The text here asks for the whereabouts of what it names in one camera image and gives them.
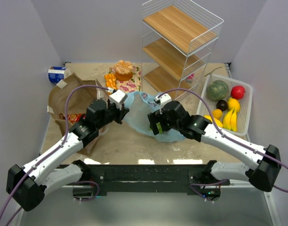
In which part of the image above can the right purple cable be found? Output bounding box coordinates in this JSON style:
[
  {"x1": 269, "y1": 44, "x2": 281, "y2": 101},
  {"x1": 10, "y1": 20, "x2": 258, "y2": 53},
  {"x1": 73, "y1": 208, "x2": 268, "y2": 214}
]
[{"x1": 155, "y1": 88, "x2": 288, "y2": 193}]

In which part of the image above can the yellow banana bunch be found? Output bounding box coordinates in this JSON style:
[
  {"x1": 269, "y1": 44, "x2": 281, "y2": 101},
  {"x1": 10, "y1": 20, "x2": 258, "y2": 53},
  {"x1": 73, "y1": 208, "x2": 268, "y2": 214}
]
[{"x1": 222, "y1": 108, "x2": 237, "y2": 132}]

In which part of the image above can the small orange fruit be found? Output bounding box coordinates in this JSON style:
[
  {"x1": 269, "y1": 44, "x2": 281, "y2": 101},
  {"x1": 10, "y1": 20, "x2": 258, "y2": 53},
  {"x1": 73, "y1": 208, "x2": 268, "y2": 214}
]
[{"x1": 212, "y1": 109, "x2": 223, "y2": 119}]

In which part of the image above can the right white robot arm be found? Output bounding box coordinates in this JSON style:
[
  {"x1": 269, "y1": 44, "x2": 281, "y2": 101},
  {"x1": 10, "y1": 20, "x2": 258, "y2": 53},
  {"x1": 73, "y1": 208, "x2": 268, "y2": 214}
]
[{"x1": 148, "y1": 101, "x2": 281, "y2": 192}]

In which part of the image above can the yellow mango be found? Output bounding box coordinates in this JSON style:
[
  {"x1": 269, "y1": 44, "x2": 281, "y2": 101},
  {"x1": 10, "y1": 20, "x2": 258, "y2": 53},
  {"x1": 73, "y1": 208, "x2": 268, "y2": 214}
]
[{"x1": 204, "y1": 115, "x2": 223, "y2": 128}]

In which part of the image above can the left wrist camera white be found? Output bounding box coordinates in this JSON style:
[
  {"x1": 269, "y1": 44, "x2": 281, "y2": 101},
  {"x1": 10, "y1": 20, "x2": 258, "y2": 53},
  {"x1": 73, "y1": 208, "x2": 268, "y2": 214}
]
[{"x1": 109, "y1": 90, "x2": 128, "y2": 110}]

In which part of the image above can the green melon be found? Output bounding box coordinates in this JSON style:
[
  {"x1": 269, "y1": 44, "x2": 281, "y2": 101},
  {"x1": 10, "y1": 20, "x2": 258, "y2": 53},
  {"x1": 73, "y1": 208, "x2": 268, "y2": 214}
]
[{"x1": 206, "y1": 80, "x2": 229, "y2": 101}]

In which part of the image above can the green lime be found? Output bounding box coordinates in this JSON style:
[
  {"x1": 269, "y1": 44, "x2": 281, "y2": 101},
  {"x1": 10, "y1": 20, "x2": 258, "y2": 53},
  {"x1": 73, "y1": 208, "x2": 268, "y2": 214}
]
[{"x1": 156, "y1": 122, "x2": 163, "y2": 134}]

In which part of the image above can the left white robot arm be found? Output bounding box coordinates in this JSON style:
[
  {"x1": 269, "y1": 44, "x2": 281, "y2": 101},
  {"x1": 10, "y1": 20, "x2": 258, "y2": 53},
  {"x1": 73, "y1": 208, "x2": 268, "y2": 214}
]
[{"x1": 6, "y1": 97, "x2": 129, "y2": 211}]

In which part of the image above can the brown paper grocery bag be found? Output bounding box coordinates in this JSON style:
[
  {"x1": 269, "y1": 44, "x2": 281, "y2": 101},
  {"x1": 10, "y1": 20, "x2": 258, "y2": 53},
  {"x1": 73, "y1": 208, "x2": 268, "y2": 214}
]
[{"x1": 47, "y1": 73, "x2": 109, "y2": 156}]

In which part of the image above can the peeled orange on cup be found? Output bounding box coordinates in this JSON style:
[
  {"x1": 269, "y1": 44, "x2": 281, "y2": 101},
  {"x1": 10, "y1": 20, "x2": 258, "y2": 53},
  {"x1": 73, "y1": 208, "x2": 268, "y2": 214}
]
[{"x1": 114, "y1": 60, "x2": 133, "y2": 81}]

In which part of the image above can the floral pattern tray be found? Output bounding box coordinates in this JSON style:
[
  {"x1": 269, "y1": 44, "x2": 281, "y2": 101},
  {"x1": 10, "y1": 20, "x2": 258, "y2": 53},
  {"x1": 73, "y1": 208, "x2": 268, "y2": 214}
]
[{"x1": 108, "y1": 66, "x2": 142, "y2": 93}]

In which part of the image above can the yellow lemon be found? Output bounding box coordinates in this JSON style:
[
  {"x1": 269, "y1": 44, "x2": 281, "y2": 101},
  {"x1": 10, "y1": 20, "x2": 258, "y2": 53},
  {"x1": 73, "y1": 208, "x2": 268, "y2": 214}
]
[{"x1": 227, "y1": 98, "x2": 240, "y2": 113}]

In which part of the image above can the white plastic fruit basket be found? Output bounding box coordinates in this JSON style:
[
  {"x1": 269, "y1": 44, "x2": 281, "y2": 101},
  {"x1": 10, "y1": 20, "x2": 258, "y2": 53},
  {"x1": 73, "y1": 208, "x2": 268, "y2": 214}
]
[{"x1": 201, "y1": 74, "x2": 253, "y2": 136}]

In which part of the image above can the blue white paper roll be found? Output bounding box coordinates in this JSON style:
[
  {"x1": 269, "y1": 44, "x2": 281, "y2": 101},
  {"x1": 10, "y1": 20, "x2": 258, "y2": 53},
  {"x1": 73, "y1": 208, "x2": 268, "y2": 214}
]
[{"x1": 48, "y1": 66, "x2": 72, "y2": 84}]

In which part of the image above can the red apple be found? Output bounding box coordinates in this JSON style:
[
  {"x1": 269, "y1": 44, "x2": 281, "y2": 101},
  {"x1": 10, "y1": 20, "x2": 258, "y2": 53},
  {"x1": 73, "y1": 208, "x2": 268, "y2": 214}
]
[{"x1": 231, "y1": 86, "x2": 246, "y2": 100}]

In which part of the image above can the red snack packet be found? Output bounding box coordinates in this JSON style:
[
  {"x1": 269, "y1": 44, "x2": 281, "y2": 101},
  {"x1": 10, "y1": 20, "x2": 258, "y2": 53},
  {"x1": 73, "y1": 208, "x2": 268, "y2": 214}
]
[{"x1": 59, "y1": 113, "x2": 86, "y2": 124}]

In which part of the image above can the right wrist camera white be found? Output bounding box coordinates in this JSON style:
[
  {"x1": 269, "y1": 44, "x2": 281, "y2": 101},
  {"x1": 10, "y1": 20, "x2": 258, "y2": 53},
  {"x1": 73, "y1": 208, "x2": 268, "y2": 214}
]
[{"x1": 154, "y1": 93, "x2": 172, "y2": 113}]

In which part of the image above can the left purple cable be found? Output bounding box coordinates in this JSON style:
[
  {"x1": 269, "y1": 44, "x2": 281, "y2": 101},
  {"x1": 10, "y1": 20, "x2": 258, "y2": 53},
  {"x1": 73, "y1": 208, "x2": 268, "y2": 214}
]
[{"x1": 0, "y1": 84, "x2": 115, "y2": 226}]

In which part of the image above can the dark avocado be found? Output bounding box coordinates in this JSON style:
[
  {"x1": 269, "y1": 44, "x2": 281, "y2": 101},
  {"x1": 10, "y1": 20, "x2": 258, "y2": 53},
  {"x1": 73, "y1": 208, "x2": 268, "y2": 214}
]
[{"x1": 216, "y1": 100, "x2": 229, "y2": 112}]

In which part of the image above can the white wire wooden shelf rack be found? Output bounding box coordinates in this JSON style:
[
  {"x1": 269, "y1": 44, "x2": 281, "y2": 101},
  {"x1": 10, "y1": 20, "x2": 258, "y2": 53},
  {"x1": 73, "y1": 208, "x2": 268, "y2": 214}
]
[{"x1": 141, "y1": 0, "x2": 224, "y2": 100}]

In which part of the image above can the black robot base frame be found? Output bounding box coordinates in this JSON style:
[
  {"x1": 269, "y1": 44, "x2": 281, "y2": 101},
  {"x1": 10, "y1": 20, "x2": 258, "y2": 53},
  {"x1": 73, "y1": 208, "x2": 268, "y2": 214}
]
[{"x1": 73, "y1": 161, "x2": 221, "y2": 201}]

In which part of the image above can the blue plastic bag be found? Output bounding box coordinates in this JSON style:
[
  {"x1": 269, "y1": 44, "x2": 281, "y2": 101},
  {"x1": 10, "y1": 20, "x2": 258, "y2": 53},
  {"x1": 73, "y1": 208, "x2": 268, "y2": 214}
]
[{"x1": 124, "y1": 91, "x2": 185, "y2": 143}]

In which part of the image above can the purple cable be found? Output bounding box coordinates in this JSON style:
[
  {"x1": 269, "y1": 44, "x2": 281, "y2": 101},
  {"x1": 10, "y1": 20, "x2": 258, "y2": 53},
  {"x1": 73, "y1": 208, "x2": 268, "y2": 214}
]
[
  {"x1": 0, "y1": 84, "x2": 115, "y2": 226},
  {"x1": 155, "y1": 88, "x2": 288, "y2": 193}
]

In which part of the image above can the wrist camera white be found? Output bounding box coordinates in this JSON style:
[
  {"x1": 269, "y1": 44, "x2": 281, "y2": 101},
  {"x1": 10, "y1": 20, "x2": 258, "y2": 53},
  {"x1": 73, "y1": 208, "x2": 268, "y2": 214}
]
[
  {"x1": 154, "y1": 93, "x2": 172, "y2": 113},
  {"x1": 109, "y1": 90, "x2": 128, "y2": 110}
]

